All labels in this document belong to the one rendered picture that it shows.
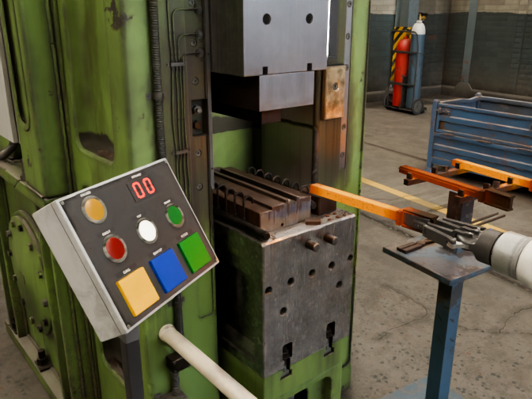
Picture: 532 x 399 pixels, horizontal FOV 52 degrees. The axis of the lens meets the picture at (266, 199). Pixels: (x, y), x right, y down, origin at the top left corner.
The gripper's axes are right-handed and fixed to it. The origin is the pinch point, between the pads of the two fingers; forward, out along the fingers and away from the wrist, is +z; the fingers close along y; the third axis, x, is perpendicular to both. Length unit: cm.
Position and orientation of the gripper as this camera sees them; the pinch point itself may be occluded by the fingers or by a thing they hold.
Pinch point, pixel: (418, 220)
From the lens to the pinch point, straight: 132.5
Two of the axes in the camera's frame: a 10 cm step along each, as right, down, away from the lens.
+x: 0.1, -9.4, -3.4
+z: -6.3, -2.7, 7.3
